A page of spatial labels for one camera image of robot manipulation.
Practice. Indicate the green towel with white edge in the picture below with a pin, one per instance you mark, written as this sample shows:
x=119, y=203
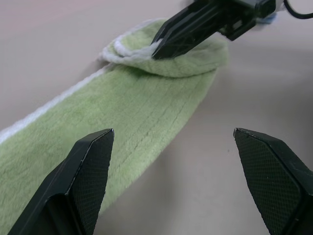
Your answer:
x=127, y=110

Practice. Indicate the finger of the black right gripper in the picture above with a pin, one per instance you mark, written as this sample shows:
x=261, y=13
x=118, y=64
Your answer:
x=178, y=22
x=188, y=39

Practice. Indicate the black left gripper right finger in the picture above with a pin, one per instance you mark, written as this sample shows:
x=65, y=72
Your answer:
x=271, y=178

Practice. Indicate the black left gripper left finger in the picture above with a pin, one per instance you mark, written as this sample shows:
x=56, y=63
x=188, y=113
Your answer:
x=73, y=186

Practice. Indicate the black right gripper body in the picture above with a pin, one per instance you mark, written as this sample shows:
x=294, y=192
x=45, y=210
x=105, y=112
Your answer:
x=244, y=17

